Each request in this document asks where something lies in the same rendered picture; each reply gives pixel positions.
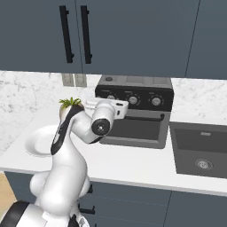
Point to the white plate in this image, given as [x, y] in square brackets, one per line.
[37, 143]

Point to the dark blue wall cupboard door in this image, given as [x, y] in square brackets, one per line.
[209, 38]
[32, 35]
[136, 35]

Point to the dark grey sink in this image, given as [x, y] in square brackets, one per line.
[201, 147]

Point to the grey toaster oven door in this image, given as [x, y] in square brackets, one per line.
[139, 133]

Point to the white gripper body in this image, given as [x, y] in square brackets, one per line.
[91, 103]

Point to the silver toaster oven knob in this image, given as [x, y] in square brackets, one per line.
[133, 100]
[111, 96]
[156, 101]

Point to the grey wall socket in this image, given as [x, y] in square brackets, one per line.
[80, 80]
[67, 79]

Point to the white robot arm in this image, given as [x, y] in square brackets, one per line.
[66, 174]

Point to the black toaster oven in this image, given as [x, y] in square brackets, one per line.
[136, 84]

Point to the green plant in white pot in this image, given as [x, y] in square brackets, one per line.
[70, 103]

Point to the dark blue base cupboard front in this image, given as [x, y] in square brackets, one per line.
[17, 186]
[130, 207]
[198, 211]

